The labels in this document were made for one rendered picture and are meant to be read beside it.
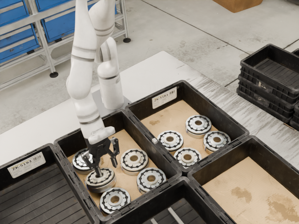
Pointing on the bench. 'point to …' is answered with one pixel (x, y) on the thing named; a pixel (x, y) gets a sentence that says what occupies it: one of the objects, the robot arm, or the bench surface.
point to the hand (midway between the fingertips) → (106, 167)
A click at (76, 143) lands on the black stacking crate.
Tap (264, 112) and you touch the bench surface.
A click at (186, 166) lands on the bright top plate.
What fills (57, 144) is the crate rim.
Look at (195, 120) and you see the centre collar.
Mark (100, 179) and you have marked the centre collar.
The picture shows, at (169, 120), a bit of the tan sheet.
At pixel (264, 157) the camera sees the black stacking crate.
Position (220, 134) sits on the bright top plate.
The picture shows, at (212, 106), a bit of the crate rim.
